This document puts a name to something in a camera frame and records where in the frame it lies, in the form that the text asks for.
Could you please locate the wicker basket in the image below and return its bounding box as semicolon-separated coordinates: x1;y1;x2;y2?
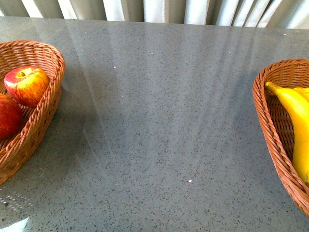
0;40;66;183
253;58;309;215

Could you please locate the left wicker basket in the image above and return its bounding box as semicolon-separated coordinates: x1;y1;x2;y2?
0;40;66;183

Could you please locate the white pleated curtain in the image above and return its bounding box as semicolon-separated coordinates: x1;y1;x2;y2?
0;0;309;29

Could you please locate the right wicker basket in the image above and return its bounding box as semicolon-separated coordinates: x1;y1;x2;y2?
253;58;309;215

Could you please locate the yellow banana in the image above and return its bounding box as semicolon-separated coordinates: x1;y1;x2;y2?
265;82;309;184
294;87;309;102

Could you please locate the red apple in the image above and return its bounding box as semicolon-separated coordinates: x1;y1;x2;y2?
0;94;23;139
4;66;50;108

